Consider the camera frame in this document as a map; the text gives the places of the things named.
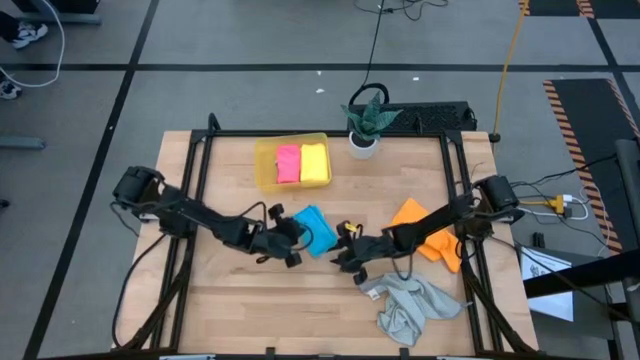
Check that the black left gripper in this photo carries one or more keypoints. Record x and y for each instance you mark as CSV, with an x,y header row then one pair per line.
x,y
275,240

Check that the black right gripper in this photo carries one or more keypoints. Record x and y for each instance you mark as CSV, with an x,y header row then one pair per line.
x,y
372,247

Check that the blue microfiber towel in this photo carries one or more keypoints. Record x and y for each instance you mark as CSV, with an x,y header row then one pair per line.
x,y
320,230

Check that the pink microfiber towel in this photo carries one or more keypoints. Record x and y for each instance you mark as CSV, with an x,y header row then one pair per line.
x,y
288,164

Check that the yellow microfiber towel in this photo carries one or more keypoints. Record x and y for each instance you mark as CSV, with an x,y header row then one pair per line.
x,y
314,162

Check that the yellow translucent plastic bin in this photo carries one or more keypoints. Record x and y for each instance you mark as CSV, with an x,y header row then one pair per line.
x,y
265,170

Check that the orange microfiber towel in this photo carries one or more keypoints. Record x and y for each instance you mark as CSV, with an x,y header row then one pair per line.
x,y
440,247

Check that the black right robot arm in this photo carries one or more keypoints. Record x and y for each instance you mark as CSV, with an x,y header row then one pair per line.
x,y
435,220

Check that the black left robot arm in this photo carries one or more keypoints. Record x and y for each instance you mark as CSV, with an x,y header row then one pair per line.
x,y
200,215

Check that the grey microfiber towel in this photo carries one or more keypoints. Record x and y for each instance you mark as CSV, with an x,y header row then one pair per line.
x,y
415,305

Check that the yellow tape tag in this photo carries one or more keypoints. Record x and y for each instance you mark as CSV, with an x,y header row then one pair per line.
x,y
352,227

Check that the snake plant in white pot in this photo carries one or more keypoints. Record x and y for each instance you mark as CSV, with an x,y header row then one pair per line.
x,y
364,145

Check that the black perforated box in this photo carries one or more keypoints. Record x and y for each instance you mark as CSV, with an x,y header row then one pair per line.
x,y
430,117

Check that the small black box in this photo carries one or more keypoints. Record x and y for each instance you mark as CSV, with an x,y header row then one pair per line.
x,y
539,240

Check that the white paper sheet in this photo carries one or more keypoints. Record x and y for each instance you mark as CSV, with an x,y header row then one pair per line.
x,y
552,306

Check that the yellow power splitter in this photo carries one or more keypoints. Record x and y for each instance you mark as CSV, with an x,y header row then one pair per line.
x,y
552,203

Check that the white power adapter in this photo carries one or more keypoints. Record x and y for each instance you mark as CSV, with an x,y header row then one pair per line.
x,y
568,198

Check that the black metal beam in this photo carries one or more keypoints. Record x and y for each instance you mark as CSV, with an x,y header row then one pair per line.
x,y
590,272

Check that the black hazard-striped floor mat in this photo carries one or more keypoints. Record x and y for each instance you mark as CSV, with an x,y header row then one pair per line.
x,y
555,6
595,125

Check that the grey floor bar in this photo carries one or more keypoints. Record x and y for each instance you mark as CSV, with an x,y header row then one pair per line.
x,y
20,143

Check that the shoe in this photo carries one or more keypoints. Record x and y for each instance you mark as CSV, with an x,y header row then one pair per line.
x,y
10,91
30,35

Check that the dark furniture base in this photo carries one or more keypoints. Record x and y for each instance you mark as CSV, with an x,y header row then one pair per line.
x,y
60,6

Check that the person's leg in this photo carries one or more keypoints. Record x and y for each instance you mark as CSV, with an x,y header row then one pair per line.
x,y
7,25

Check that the black metal table frame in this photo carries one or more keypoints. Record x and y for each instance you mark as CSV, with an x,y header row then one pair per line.
x,y
230,133

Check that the grey metal post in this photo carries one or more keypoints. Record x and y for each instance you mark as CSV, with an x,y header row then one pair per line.
x,y
629,170

